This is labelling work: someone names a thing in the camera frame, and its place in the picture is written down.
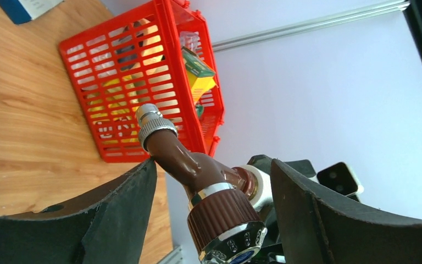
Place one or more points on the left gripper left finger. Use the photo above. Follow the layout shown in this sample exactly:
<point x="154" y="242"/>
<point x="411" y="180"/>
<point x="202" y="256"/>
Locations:
<point x="104" y="225"/>

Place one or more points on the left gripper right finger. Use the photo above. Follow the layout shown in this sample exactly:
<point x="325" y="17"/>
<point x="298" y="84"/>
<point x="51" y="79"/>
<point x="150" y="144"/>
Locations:
<point x="352" y="232"/>

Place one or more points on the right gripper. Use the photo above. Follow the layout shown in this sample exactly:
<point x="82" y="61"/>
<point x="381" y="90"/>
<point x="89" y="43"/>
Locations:
<point x="295" y="210"/>

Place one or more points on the brown water faucet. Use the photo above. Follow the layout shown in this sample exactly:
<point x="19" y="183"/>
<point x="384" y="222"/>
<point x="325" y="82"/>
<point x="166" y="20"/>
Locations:
<point x="224" y="226"/>

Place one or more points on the white pipe elbow fitting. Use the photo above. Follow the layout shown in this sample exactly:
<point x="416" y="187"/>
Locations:
<point x="262" y="196"/>

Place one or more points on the orange green sponge box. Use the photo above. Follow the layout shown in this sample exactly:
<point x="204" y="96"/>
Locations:
<point x="200" y="75"/>

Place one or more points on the red plastic basket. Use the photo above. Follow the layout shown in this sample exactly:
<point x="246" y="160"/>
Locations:
<point x="136" y="58"/>

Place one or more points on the blue white box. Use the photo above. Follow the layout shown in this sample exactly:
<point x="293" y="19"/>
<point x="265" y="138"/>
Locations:
<point x="24" y="11"/>

